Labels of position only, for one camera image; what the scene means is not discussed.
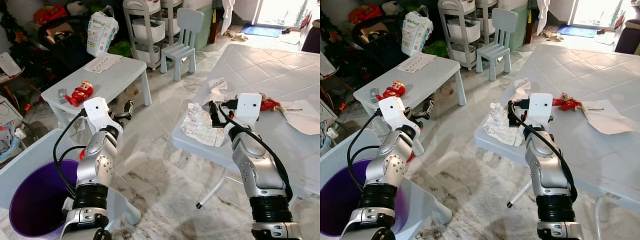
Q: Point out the printed paper trash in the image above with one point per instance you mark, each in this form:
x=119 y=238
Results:
x=200 y=127
x=502 y=125

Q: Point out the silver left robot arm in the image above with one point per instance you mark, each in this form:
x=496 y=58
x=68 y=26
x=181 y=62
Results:
x=387 y=170
x=97 y=165

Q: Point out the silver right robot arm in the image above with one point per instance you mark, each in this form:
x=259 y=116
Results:
x=255 y=165
x=545 y=170

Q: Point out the pale blue plastic bin chair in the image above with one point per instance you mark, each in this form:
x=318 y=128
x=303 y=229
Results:
x=425 y=200
x=25 y=155

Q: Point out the purple plastic rubbish bin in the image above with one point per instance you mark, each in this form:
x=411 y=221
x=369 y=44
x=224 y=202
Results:
x=345 y=200
x=35 y=200

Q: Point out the crumpled white tissue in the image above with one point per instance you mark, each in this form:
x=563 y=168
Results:
x=521 y=87
x=217 y=90

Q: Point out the red doll toy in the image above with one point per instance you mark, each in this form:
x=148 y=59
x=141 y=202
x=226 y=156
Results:
x=392 y=91
x=79 y=94

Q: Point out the small white plastic table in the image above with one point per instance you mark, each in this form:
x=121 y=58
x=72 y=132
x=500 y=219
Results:
x=115 y=75
x=425 y=75

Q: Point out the small red toy figure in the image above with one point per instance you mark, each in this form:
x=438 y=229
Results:
x=270 y=104
x=567 y=103

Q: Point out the small grey metal item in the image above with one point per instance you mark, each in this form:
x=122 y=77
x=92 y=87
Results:
x=62 y=96
x=374 y=94

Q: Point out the printed paper sheet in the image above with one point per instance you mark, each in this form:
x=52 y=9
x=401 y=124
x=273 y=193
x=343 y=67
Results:
x=102 y=63
x=416 y=62

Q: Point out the large pale blue folding table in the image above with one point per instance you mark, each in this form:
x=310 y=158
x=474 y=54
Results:
x=270 y=65
x=590 y=65

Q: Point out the green plastic toy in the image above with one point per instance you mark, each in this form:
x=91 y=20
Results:
x=120 y=48
x=437 y=48

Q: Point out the pale blue child chair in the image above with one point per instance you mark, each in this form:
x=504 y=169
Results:
x=497 y=47
x=185 y=47

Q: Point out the beige cloth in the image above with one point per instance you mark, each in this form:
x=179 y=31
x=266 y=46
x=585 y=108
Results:
x=235 y=35
x=550 y=35

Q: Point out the large white paper sheet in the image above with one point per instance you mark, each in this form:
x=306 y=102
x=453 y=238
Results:
x=605 y=117
x=302 y=117

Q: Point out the white diaper pack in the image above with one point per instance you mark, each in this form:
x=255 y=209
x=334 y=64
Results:
x=101 y=32
x=416 y=32

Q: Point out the white shelf trolley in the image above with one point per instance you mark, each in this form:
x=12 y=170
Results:
x=147 y=30
x=462 y=30

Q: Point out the green storage box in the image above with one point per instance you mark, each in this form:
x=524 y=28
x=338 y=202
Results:
x=519 y=25
x=202 y=25

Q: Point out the blue door mat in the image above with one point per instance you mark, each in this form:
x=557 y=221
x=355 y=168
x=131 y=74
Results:
x=577 y=31
x=261 y=31

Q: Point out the black stroller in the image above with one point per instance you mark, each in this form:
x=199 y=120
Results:
x=380 y=40
x=65 y=42

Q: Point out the dark purple chair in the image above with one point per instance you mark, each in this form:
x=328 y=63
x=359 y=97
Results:
x=627 y=37
x=312 y=40

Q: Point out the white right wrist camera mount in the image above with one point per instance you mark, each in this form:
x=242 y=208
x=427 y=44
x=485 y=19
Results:
x=540 y=106
x=248 y=107

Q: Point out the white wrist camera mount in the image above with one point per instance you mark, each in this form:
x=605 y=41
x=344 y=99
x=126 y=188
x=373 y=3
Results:
x=392 y=110
x=95 y=110
x=540 y=106
x=248 y=107

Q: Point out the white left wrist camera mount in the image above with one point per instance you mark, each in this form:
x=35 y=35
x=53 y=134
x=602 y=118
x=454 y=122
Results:
x=95 y=110
x=392 y=110

